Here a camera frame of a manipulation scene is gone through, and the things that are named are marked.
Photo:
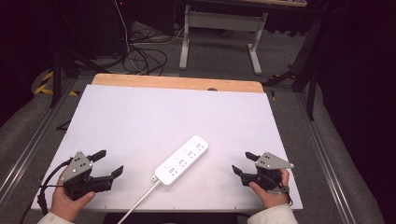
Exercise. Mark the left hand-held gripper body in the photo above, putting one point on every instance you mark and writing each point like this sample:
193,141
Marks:
76,168

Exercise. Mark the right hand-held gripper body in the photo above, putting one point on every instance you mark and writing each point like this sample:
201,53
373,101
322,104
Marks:
271,163

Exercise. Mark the person's right hand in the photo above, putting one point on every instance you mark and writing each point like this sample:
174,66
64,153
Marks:
275,197

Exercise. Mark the person's left hand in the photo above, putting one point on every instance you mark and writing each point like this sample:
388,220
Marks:
63,205

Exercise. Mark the white power strip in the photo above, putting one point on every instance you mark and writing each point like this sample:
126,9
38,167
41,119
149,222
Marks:
182,160

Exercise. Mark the white table board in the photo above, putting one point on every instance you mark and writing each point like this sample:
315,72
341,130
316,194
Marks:
155,118

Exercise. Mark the black tripod stand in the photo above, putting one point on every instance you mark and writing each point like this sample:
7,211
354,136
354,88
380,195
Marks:
56,74

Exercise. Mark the black metal stand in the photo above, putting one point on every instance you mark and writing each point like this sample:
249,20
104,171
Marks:
311,77

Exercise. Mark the black computer case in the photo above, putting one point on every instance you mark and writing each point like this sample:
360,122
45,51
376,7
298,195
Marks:
102,25

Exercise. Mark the wooden desk top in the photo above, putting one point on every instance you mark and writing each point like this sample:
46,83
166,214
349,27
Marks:
264,2

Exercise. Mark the aluminium rail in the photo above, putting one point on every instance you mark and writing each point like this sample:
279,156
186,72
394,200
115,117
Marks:
327,161
28,149

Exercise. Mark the white metal desk frame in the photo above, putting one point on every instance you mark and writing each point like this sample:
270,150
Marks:
222,20

